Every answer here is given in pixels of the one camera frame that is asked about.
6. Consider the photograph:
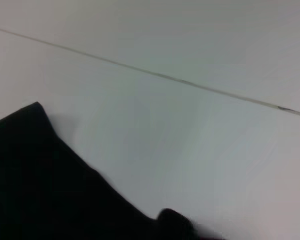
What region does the black t-shirt with FREE print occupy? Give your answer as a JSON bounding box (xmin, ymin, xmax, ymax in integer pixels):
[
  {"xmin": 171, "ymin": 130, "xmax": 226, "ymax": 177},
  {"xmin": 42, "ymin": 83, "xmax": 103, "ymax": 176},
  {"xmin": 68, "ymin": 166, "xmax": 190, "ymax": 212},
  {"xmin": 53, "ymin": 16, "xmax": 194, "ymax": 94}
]
[{"xmin": 0, "ymin": 101, "xmax": 203, "ymax": 240}]

